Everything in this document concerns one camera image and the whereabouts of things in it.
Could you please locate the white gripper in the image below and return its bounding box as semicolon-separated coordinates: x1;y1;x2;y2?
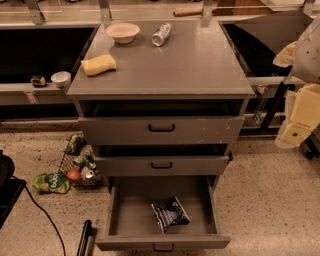
273;41;320;149

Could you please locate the blue chip bag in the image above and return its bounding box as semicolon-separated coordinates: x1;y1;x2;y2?
151;197;191;234

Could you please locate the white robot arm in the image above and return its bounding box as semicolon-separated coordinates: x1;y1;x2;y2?
273;16;320;149

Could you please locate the grey drawer cabinet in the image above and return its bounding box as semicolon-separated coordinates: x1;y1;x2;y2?
66;19;256;188

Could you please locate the grey middle drawer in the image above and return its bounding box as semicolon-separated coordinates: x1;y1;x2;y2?
95;144;233;176

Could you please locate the grey drawer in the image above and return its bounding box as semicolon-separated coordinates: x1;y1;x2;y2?
95;144;233;176
96;176;230;252
77;99;246;146

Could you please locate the grey top drawer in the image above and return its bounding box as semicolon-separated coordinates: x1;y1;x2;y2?
77;99;246;146

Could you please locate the green chip bag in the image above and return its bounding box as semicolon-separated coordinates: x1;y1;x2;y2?
65;134;86;154

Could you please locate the grey bottom drawer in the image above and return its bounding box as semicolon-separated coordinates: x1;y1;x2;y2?
96;176;230;252

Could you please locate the black tray stand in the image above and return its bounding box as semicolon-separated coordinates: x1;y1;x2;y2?
226;11;312;135

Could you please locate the wooden stick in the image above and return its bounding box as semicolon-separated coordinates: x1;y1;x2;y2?
173;9;203;17

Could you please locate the beige bowl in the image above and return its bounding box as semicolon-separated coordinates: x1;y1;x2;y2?
105;23;140;44

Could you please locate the yellow sponge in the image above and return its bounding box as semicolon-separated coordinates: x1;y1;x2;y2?
81;55;117;76

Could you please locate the green bottle in basket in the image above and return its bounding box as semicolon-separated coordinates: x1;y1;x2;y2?
73;151;96;170

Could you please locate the small white cup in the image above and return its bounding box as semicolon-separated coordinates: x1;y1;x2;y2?
51;71;71;88

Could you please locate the silver can in basket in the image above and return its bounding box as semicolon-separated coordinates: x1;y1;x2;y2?
81;166;95;180

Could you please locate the red apple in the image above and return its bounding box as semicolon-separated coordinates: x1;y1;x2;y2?
67;170;81;181

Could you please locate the green snack pouch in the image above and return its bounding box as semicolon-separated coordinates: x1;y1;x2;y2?
32;172;70;194

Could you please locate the black bar on floor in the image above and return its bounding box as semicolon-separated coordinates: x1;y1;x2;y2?
76;220;96;256

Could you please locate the black box on floor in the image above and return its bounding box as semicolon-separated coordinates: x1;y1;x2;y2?
0;151;26;229

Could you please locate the wire basket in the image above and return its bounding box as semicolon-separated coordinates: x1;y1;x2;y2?
59;145;104;188

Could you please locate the black cable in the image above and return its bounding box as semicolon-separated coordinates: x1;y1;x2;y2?
9;175;67;256

